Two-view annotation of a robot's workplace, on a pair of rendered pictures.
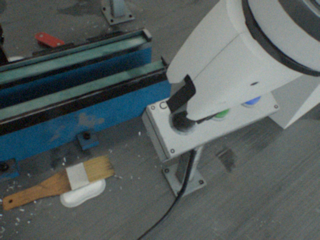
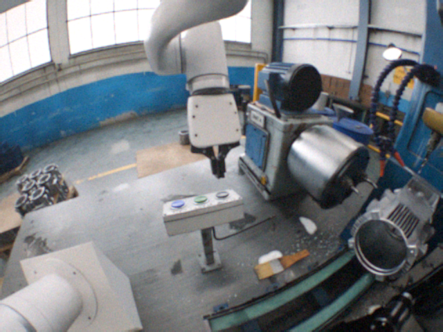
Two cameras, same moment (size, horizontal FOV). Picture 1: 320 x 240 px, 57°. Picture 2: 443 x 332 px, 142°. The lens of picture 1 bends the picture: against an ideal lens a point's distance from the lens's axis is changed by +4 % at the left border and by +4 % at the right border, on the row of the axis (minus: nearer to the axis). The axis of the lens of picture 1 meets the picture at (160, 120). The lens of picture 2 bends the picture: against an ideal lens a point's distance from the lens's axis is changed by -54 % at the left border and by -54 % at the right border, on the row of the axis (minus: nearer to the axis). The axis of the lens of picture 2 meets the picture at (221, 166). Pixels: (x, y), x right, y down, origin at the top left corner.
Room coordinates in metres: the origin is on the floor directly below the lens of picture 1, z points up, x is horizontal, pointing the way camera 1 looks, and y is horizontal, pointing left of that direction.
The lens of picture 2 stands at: (0.47, 0.03, 1.33)
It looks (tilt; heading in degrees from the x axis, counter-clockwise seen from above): 33 degrees down; 193
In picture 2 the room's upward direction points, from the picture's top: straight up
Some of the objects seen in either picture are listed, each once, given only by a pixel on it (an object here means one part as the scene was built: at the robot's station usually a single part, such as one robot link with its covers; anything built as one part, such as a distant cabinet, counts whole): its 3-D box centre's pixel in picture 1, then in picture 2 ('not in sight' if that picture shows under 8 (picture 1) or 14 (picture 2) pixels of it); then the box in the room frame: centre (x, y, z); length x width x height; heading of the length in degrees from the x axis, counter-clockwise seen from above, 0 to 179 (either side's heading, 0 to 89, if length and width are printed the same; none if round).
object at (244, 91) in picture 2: not in sight; (230, 97); (-4.83, -0.92, 0.37); 1.20 x 0.80 x 0.74; 128
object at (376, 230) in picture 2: not in sight; (392, 231); (0.22, 0.46, 1.02); 0.20 x 0.19 x 0.19; 122
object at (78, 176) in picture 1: (62, 182); (283, 262); (0.21, 0.18, 0.80); 0.21 x 0.05 x 0.01; 119
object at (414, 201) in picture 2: not in sight; (415, 202); (0.20, 0.49, 1.11); 0.12 x 0.11 x 0.07; 122
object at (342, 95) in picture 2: not in sight; (334, 100); (-4.50, 2.19, 0.71); 2.21 x 0.95 x 1.43; 43
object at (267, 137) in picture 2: not in sight; (280, 144); (-0.28, 0.15, 0.99); 0.35 x 0.31 x 0.37; 32
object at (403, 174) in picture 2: not in sight; (401, 220); (0.14, 0.59, 0.97); 0.30 x 0.11 x 0.34; 32
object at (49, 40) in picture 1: (50, 42); not in sight; (0.60, 0.31, 0.81); 0.09 x 0.03 x 0.02; 66
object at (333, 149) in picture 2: not in sight; (319, 159); (-0.08, 0.27, 1.04); 0.37 x 0.25 x 0.25; 32
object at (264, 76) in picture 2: not in sight; (275, 107); (-0.30, 0.10, 1.16); 0.33 x 0.26 x 0.42; 32
